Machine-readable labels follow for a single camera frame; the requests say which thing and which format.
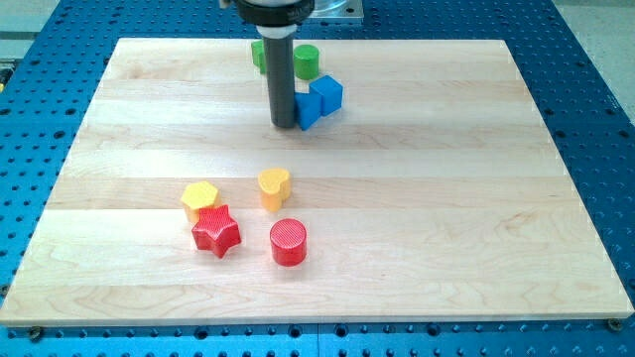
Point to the blue triangular block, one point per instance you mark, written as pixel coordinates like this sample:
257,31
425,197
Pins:
308,109

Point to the blue cube block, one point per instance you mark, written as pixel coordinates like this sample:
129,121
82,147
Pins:
330,93

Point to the black robot arm flange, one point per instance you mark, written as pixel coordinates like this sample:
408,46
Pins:
272,13

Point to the yellow heart block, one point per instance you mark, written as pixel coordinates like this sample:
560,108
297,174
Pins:
275,187

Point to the red cylinder block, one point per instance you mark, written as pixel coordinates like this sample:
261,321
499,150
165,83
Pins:
288,238

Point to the light wooden board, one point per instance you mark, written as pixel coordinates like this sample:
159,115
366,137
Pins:
436,192

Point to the red star block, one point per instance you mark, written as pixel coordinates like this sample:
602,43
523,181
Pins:
216,231

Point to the yellow hexagon block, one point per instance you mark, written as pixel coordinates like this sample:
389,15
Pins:
197,196

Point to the green cylinder block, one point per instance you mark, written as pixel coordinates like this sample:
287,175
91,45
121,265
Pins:
306,62

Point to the green block behind rod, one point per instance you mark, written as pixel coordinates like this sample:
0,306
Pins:
258,55

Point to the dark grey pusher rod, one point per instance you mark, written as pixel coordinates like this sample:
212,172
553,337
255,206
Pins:
278,45

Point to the clear acrylic mount plate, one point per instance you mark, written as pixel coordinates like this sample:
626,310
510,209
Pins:
337,12

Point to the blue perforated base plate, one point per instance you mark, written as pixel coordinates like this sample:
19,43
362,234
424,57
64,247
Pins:
572,56

